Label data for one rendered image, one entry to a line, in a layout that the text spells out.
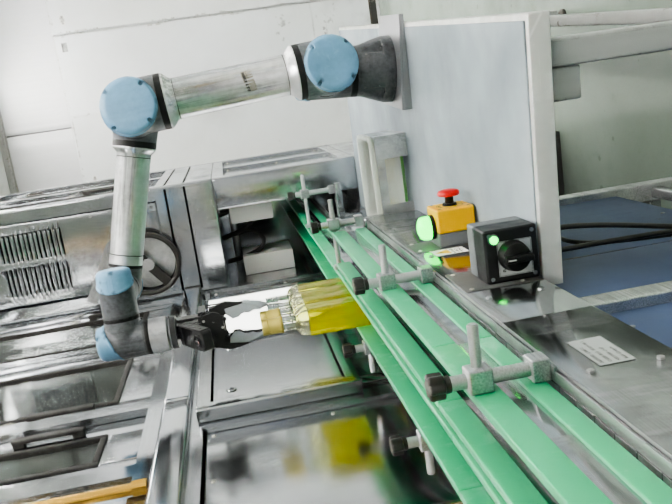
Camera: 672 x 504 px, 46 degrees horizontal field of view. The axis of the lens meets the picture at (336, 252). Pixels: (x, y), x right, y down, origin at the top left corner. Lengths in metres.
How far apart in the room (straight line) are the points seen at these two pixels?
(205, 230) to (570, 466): 2.11
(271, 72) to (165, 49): 3.78
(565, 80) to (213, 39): 4.35
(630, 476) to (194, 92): 1.22
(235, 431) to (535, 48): 0.91
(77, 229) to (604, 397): 2.19
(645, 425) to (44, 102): 5.52
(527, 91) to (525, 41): 0.07
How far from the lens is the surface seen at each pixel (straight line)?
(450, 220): 1.42
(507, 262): 1.12
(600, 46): 1.22
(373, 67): 1.81
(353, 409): 1.59
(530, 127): 1.15
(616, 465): 0.69
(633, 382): 0.80
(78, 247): 2.75
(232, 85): 1.65
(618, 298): 1.07
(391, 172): 1.89
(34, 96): 6.00
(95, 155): 5.47
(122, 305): 1.69
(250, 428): 1.58
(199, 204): 2.67
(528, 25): 1.13
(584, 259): 1.34
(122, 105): 1.64
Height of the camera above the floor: 1.17
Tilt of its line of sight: 7 degrees down
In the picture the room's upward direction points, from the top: 100 degrees counter-clockwise
